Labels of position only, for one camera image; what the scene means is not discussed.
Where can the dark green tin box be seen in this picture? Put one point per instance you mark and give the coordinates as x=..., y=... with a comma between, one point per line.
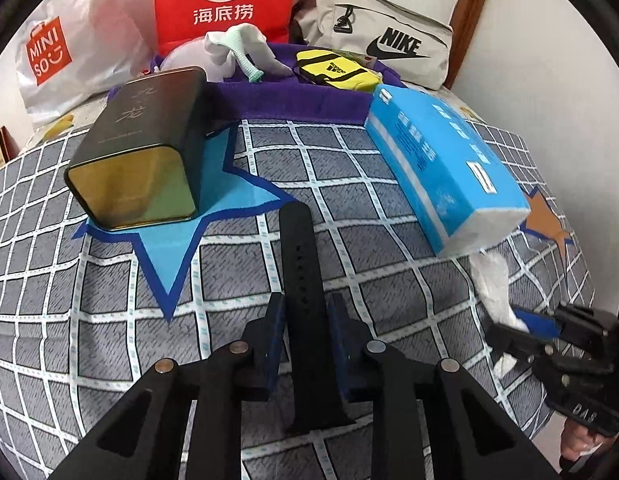
x=140, y=162

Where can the green packet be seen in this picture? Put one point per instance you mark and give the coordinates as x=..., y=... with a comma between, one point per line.
x=362, y=59

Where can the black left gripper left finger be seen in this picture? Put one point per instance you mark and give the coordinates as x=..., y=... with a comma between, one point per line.
x=245, y=370

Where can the beige Nike bag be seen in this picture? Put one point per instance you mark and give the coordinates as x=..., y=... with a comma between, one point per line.
x=413, y=45

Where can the white tissue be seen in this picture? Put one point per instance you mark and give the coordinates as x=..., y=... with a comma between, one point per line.
x=490, y=276

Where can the white Miniso plastic bag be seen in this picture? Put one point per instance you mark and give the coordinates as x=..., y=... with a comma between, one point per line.
x=69, y=50

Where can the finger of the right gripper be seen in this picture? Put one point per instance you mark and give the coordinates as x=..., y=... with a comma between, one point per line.
x=536, y=346
x=537, y=317

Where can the grey checked bed sheet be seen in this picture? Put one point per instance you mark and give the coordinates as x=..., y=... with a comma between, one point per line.
x=86, y=314

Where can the right hand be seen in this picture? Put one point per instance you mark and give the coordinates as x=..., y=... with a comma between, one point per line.
x=578, y=441

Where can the yellow adidas pouch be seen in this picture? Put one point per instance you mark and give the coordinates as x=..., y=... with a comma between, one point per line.
x=330, y=69

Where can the white glove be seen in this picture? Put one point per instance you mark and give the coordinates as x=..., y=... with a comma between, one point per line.
x=257, y=49

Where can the blue tissue pack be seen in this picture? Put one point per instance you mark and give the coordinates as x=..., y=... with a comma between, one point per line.
x=464, y=197

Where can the purple towel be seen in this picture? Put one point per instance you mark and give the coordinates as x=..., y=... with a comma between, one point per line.
x=299, y=95

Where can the green yellow sponge pack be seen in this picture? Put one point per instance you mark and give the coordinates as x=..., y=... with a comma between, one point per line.
x=236, y=44

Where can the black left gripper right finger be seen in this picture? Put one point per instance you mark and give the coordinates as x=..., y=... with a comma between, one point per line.
x=369, y=370

